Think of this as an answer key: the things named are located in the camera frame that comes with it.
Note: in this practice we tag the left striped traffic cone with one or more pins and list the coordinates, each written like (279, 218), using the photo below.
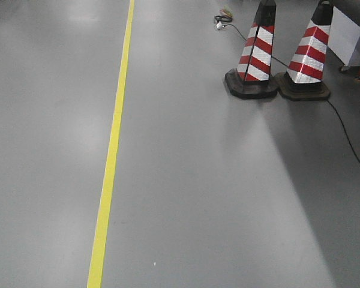
(252, 78)

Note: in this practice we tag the striped traffic cone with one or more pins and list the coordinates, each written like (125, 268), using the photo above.
(252, 78)
(303, 79)

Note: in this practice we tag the right striped traffic cone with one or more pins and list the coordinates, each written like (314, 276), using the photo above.
(303, 79)

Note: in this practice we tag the white panel board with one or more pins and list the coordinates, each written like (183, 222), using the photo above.
(344, 39)

